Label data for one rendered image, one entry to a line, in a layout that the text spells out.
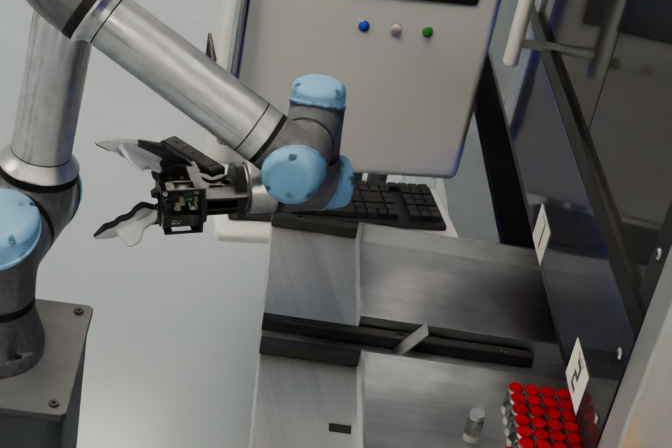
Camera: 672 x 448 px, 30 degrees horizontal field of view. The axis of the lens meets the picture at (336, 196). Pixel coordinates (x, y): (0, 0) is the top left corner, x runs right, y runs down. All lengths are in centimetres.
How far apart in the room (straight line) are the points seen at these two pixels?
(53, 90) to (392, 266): 62
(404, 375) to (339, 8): 75
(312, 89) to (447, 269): 50
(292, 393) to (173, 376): 141
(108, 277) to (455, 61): 141
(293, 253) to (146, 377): 116
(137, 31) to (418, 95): 92
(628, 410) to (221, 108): 60
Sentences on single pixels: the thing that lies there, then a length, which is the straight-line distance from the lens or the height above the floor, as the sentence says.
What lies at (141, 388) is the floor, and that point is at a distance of 306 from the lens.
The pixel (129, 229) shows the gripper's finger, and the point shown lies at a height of 102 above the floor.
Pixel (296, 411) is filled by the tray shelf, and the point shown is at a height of 88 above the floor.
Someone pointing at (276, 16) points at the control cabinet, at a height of 111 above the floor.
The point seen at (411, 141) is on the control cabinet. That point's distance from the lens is 240.
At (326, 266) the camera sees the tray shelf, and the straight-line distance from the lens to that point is 198.
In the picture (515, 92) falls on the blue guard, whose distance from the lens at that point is 227.
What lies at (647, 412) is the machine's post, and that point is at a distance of 145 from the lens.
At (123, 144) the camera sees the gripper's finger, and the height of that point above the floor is 115.
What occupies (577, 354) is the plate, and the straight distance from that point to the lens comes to 165.
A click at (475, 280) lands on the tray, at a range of 203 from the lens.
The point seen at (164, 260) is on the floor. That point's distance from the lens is 351.
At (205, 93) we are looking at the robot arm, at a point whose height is 128.
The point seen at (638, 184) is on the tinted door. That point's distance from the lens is 155.
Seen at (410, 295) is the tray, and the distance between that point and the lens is 195.
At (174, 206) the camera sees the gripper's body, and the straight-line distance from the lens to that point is 168.
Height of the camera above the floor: 196
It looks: 30 degrees down
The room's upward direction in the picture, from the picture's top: 11 degrees clockwise
